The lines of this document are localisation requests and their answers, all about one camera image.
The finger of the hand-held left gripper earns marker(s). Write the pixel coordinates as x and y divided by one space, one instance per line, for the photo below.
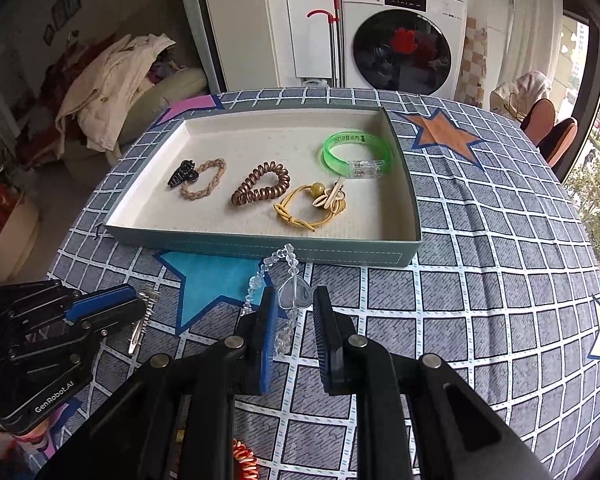
117 321
105 302

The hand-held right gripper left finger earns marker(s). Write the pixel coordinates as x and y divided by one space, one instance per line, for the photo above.
265 350

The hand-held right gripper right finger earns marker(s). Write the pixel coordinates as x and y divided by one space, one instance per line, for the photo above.
325 345

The silver metal hair clip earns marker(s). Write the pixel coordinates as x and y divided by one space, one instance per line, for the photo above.
139 332

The teal tray with white inside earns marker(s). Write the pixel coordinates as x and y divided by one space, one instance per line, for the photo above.
260 230

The black claw hair clip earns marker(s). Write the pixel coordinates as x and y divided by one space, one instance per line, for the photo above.
182 175

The green translucent bangle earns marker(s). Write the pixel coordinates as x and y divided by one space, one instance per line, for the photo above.
365 169

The beige planter with red decoration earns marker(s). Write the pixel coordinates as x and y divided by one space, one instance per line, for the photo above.
20 230

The grey checked star tablecloth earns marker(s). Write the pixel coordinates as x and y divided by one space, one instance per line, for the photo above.
480 260

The cream jacket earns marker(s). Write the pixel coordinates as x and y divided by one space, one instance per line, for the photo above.
110 85

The pale green sofa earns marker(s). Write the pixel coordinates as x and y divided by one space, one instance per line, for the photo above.
180 85

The brown chair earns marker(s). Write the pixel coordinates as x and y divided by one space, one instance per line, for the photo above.
540 122
560 142

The checkered hanging cloth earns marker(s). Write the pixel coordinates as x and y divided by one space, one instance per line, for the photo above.
472 60

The white cabinet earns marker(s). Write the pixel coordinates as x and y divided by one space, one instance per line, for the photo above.
305 20

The beige bag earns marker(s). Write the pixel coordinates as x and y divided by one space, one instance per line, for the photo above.
530 85

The white washing machine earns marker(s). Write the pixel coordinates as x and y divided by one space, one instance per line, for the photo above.
370 5

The white curtain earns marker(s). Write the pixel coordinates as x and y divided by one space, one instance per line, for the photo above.
535 20

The small picture frame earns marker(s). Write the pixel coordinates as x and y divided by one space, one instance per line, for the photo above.
47 32

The dark window frame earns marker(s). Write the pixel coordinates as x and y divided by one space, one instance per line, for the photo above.
592 85

